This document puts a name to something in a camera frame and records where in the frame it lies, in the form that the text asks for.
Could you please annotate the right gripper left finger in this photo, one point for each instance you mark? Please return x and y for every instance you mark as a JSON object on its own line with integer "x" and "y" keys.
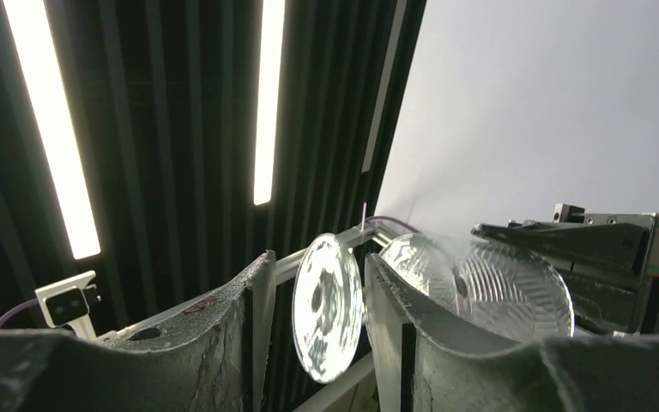
{"x": 208, "y": 356}

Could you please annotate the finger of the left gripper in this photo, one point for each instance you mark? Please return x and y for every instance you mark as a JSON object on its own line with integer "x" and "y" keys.
{"x": 547, "y": 240}

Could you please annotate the white overhead camera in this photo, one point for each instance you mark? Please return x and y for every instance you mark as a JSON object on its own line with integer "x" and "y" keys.
{"x": 68, "y": 303}

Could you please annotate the clear short wine glass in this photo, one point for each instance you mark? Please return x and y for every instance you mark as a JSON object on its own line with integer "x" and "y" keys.
{"x": 499, "y": 288}

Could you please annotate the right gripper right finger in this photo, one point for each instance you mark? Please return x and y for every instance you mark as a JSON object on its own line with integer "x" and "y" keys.
{"x": 428, "y": 359}

